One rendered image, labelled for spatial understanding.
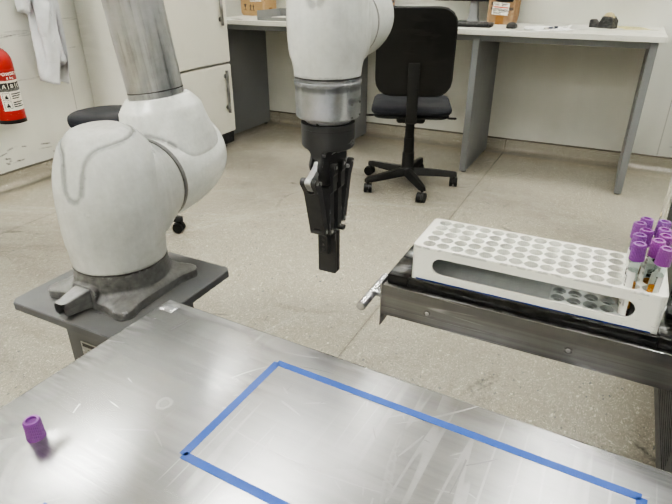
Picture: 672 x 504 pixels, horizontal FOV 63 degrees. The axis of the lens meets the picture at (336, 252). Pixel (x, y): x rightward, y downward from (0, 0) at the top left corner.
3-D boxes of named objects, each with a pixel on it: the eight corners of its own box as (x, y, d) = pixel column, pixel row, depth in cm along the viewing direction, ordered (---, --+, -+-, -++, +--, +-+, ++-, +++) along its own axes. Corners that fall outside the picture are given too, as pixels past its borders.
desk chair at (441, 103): (357, 201, 319) (361, 6, 272) (365, 167, 376) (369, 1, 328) (461, 206, 313) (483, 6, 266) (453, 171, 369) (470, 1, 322)
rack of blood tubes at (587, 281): (653, 303, 70) (667, 260, 67) (654, 344, 62) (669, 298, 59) (432, 255, 82) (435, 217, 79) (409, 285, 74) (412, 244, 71)
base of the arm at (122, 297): (24, 306, 88) (15, 276, 86) (127, 251, 106) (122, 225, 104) (105, 336, 81) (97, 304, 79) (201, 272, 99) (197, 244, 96)
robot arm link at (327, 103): (372, 73, 75) (371, 117, 77) (314, 69, 78) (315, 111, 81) (343, 84, 67) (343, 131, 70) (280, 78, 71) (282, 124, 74)
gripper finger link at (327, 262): (337, 231, 82) (335, 233, 82) (337, 271, 85) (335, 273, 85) (320, 227, 83) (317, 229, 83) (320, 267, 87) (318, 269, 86)
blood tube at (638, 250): (629, 326, 65) (650, 243, 59) (624, 332, 64) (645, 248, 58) (615, 321, 66) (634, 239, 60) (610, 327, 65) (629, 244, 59)
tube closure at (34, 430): (22, 443, 47) (16, 426, 46) (31, 429, 48) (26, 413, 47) (41, 442, 47) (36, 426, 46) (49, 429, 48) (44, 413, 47)
